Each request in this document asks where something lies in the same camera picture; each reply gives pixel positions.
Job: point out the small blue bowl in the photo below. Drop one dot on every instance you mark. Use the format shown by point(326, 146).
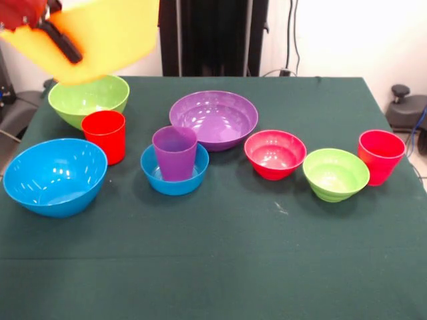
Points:
point(177, 186)

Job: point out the black knob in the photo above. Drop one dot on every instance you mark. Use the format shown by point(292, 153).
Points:
point(400, 90)

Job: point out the small pink bowl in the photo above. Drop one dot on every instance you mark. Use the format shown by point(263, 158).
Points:
point(275, 156)

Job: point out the grey stand base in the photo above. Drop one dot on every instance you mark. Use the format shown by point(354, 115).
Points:
point(408, 113)
point(20, 110)

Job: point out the large blue bowl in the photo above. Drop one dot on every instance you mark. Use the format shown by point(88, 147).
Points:
point(55, 180)

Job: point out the dark green tablecloth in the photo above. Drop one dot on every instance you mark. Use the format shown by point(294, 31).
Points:
point(213, 250)

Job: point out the black equipment box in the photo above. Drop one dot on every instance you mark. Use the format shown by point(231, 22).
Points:
point(5, 83)

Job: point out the large yellow bowl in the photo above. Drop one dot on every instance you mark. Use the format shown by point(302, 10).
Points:
point(110, 33)

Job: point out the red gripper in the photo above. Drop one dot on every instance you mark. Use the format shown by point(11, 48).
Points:
point(20, 11)

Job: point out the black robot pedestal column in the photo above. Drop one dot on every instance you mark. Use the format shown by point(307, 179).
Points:
point(213, 40)

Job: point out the purple cup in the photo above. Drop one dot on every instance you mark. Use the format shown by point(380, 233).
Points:
point(175, 156)

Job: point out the small green bowl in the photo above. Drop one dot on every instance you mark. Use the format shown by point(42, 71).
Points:
point(335, 180)

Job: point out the purple bowl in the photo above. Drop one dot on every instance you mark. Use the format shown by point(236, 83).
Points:
point(213, 120)

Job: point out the large green bowl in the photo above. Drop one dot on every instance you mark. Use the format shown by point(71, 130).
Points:
point(90, 96)

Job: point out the red cup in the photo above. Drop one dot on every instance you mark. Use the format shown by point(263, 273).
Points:
point(380, 166)
point(105, 140)

